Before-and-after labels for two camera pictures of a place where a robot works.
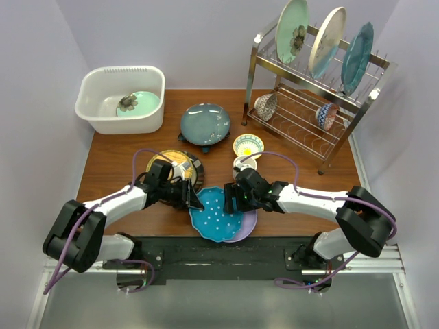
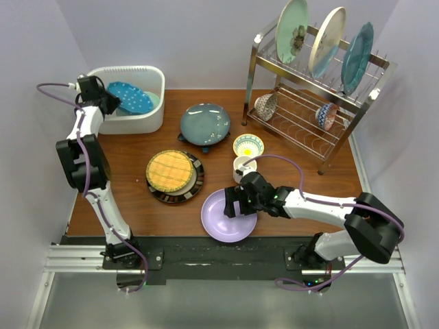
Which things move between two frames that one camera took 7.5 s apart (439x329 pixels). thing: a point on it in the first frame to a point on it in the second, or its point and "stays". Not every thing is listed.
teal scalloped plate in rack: [357, 57] stays
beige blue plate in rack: [326, 42] stays
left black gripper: [188, 197] to [114, 100]
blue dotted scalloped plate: [213, 223] to [134, 101]
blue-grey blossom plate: [205, 124] stays
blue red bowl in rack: [326, 116] stays
